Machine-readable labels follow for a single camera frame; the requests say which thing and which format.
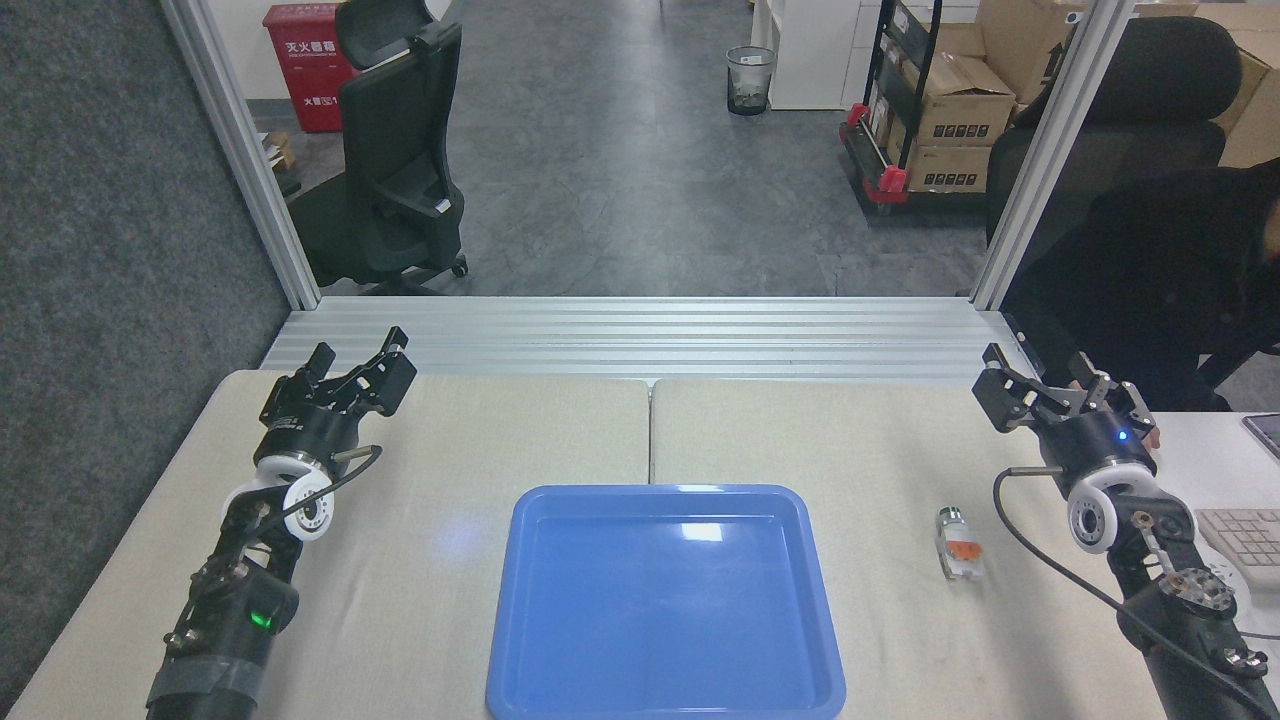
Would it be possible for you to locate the blue plastic tray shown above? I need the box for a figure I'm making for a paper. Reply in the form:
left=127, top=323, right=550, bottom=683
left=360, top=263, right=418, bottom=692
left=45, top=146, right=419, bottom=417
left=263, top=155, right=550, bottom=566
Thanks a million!
left=486, top=484, right=847, bottom=720

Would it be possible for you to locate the small flat cardboard box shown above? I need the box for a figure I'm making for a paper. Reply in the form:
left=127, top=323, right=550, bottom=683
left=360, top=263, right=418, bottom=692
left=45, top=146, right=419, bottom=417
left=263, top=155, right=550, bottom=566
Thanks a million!
left=905, top=144, right=992, bottom=194

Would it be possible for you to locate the silver aluminium frame post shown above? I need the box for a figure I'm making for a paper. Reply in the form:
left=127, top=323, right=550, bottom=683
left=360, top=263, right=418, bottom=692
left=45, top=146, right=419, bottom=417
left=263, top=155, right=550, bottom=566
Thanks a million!
left=969, top=0, right=1138, bottom=312
left=160, top=0, right=322, bottom=312

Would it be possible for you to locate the silver aluminium rail bed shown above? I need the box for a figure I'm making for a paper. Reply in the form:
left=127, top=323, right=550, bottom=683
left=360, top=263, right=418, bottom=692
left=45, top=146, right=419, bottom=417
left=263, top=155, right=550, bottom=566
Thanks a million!
left=260, top=296, right=1043, bottom=388

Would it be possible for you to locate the cardboard box behind chair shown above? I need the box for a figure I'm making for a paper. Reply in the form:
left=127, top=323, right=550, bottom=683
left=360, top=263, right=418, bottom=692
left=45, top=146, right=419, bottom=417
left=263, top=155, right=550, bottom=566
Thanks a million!
left=1212, top=44, right=1280, bottom=169

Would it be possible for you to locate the large cardboard box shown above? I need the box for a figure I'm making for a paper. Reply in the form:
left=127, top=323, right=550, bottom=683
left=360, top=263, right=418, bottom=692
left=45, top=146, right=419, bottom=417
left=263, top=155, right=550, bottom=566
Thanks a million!
left=975, top=0, right=1089, bottom=107

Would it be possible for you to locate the seated person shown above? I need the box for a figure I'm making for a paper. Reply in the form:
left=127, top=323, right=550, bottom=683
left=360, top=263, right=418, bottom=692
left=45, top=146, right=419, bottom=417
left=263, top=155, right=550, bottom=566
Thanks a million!
left=1002, top=158, right=1280, bottom=414

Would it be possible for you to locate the red fire extinguisher box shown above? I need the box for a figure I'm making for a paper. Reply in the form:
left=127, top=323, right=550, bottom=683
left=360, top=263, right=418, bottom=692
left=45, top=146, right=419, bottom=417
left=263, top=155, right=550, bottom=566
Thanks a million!
left=262, top=2, right=361, bottom=135

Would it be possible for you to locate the dark tablet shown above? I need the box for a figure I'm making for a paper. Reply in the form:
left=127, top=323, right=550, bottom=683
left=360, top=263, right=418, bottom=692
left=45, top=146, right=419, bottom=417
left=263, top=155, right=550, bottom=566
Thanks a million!
left=1241, top=412, right=1280, bottom=464

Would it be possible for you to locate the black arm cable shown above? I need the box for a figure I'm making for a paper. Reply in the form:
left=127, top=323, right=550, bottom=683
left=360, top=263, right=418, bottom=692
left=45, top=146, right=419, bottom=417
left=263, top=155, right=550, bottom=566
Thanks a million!
left=285, top=444, right=385, bottom=523
left=992, top=465, right=1280, bottom=720

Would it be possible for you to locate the white keyboard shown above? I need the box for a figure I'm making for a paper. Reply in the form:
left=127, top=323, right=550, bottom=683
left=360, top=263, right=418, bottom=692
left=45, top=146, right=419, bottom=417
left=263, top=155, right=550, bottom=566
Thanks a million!
left=1194, top=507, right=1280, bottom=592

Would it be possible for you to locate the white cabinet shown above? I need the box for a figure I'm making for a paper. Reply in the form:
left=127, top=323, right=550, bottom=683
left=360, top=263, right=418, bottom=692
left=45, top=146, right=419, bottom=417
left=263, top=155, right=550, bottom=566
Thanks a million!
left=750, top=0, right=883, bottom=112

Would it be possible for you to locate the black mesh waste bin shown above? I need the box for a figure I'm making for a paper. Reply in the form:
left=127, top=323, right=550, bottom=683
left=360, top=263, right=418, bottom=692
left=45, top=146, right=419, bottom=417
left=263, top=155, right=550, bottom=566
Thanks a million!
left=725, top=45, right=778, bottom=117

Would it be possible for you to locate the black cart with red corners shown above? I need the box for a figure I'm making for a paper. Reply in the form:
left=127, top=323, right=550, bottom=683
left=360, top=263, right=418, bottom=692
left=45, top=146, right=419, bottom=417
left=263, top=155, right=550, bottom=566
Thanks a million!
left=838, top=0, right=1001, bottom=217

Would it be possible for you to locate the black wide-backed office chair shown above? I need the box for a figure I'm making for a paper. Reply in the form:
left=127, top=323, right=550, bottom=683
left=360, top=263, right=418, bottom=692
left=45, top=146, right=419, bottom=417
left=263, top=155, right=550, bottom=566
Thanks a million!
left=985, top=15, right=1244, bottom=247

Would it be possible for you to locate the cardboard box with open flap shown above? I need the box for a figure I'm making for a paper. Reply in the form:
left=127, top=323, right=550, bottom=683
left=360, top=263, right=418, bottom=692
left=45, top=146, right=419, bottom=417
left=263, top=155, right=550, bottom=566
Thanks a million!
left=903, top=53, right=1017, bottom=149

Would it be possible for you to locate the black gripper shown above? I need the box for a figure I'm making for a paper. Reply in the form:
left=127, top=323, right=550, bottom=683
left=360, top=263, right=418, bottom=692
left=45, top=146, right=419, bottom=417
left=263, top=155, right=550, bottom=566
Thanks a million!
left=973, top=343, right=1159, bottom=493
left=257, top=327, right=419, bottom=473

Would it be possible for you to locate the black office chair with headrest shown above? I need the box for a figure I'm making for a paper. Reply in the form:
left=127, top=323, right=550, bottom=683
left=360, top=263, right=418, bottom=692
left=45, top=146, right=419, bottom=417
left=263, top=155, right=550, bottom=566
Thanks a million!
left=287, top=0, right=470, bottom=297

